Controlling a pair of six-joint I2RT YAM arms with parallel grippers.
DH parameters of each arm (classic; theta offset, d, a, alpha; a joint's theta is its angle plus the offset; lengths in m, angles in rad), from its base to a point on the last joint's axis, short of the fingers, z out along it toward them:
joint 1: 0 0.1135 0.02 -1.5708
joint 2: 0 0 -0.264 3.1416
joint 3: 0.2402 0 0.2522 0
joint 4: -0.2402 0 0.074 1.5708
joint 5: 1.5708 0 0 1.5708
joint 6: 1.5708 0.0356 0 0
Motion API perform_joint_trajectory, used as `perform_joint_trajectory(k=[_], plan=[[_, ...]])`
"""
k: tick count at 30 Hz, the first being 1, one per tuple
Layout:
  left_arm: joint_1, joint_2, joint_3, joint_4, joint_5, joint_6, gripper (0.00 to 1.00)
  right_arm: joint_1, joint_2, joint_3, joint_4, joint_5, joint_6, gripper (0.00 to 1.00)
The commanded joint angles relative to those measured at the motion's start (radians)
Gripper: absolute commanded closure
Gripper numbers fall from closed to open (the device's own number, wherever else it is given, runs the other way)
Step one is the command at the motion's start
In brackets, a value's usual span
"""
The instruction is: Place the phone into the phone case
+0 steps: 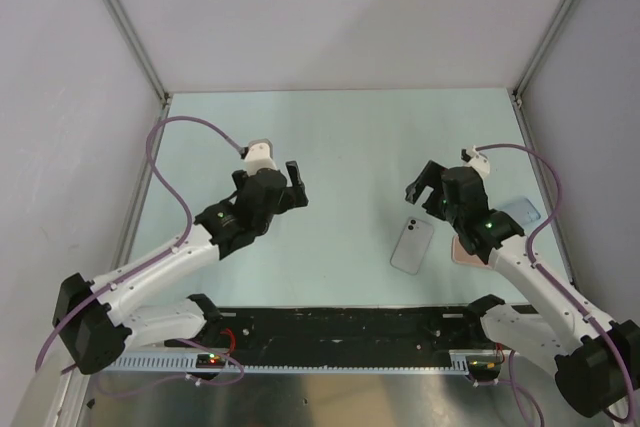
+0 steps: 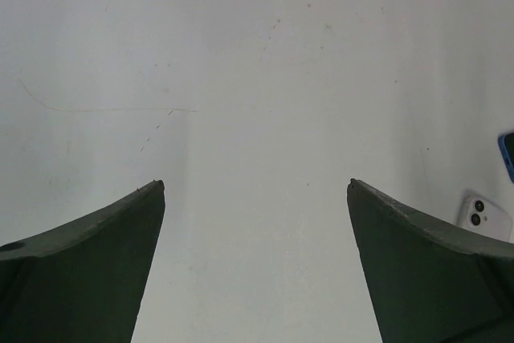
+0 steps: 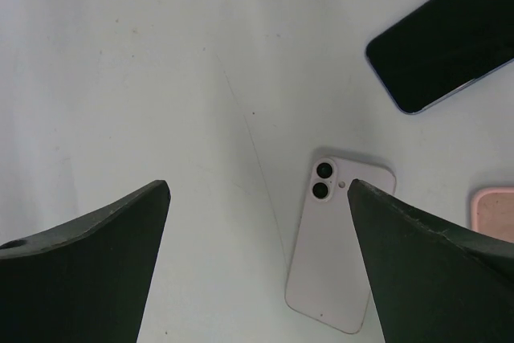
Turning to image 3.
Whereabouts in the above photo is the pale pink smartphone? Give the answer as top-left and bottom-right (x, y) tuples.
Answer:
(284, 155), (396, 334)

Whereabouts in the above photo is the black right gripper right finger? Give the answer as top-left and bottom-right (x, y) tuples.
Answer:
(347, 179), (513, 342)

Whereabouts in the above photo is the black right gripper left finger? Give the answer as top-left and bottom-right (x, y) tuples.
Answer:
(1, 180), (171, 342)

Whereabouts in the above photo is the dark blue smartphone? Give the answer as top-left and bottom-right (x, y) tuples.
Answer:
(365, 0), (513, 114)

